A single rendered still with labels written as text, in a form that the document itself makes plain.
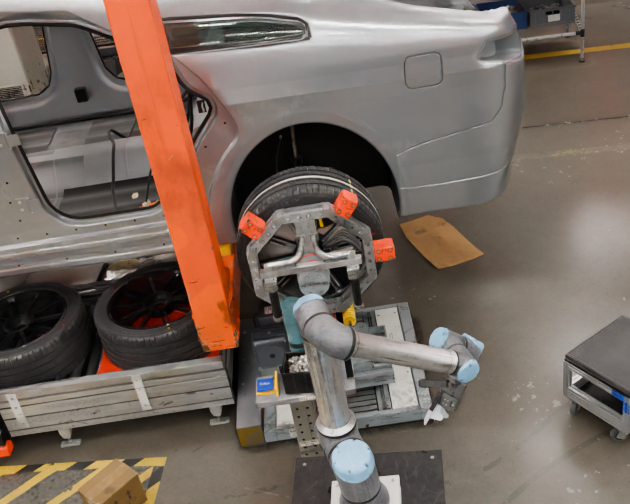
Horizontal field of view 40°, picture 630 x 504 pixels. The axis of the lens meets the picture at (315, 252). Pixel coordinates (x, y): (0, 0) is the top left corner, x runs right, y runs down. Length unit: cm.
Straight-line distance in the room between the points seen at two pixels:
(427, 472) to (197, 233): 133
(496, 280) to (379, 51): 172
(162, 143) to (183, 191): 22
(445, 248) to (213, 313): 190
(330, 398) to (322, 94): 141
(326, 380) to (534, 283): 213
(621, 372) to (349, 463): 132
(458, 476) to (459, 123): 156
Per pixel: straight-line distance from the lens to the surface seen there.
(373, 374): 414
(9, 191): 422
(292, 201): 363
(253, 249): 366
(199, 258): 361
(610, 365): 390
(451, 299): 482
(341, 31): 377
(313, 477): 355
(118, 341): 421
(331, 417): 317
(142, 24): 319
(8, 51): 827
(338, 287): 392
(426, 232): 538
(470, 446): 400
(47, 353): 436
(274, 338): 408
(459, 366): 307
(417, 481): 348
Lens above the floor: 292
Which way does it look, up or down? 33 degrees down
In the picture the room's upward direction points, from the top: 10 degrees counter-clockwise
